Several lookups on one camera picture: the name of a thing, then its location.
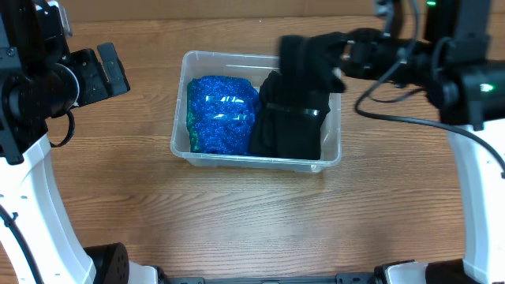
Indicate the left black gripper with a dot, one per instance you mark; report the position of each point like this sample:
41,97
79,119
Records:
95,70

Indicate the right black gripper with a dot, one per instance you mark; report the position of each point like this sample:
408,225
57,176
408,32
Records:
378,48

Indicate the black garment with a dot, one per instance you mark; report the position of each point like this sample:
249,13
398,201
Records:
288,120
309,62

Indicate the blue sequin fabric bundle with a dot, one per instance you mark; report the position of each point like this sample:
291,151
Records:
221,113

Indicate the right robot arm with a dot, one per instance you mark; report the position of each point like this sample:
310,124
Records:
447,59

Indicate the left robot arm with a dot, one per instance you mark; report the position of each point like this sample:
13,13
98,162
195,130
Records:
41,78

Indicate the clear plastic storage bin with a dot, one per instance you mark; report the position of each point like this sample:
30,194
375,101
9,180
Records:
255,68

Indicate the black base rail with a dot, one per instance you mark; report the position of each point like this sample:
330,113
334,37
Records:
340,278

